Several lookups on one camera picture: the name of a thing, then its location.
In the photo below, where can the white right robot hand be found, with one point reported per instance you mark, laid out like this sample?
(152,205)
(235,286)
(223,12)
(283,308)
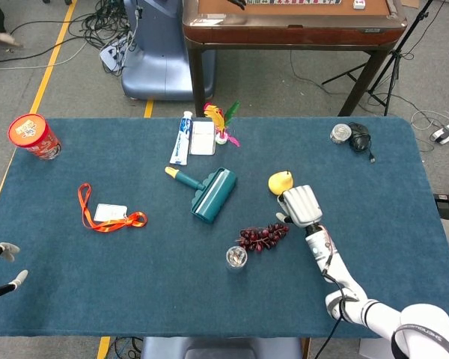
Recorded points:
(301,205)

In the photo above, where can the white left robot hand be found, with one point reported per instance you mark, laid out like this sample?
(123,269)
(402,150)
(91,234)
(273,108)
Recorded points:
(5,248)

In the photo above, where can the bunch of red grapes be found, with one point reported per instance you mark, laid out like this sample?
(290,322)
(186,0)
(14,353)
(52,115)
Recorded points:
(262,237)

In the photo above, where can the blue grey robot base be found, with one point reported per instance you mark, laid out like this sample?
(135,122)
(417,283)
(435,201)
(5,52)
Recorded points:
(161,63)

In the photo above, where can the grey blue own robot base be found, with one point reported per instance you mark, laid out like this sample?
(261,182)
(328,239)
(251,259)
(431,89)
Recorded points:
(220,348)

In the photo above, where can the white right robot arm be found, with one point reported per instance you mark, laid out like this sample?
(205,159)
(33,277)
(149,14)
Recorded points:
(336,269)

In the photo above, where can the yellow pear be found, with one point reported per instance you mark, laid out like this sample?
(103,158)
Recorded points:
(278,181)

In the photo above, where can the small glass cup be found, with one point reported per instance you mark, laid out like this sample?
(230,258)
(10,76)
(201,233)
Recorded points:
(236,258)

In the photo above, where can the teal lint roller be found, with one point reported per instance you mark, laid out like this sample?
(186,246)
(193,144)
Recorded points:
(213,198)

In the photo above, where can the black computer mouse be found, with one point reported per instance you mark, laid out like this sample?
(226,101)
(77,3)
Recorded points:
(359,136)

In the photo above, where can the colourful feather shuttlecock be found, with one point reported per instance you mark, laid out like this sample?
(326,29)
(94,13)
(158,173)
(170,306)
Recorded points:
(220,139)

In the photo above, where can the white badge card holder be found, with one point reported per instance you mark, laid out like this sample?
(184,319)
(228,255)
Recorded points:
(110,212)

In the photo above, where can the flat rectangular ink pad case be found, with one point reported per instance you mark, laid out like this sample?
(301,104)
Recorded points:
(202,138)

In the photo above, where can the red instant noodle cup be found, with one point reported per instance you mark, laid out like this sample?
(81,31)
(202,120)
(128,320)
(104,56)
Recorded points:
(30,131)

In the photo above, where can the blue felt table cloth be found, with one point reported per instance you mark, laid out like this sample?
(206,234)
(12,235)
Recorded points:
(134,280)

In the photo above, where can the white blue toothpaste tube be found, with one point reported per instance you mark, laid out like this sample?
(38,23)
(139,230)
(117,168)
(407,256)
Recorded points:
(181,142)

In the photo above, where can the brown wooden mahjong table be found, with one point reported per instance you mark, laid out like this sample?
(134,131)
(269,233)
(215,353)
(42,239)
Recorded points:
(284,33)

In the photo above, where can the black tripod stand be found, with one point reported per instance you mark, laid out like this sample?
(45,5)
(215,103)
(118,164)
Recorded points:
(396,52)

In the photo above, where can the single white mahjong tile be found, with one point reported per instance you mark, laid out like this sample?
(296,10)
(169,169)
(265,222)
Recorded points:
(360,4)

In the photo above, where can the white floor power strip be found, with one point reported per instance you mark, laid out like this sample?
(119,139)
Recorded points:
(110,54)

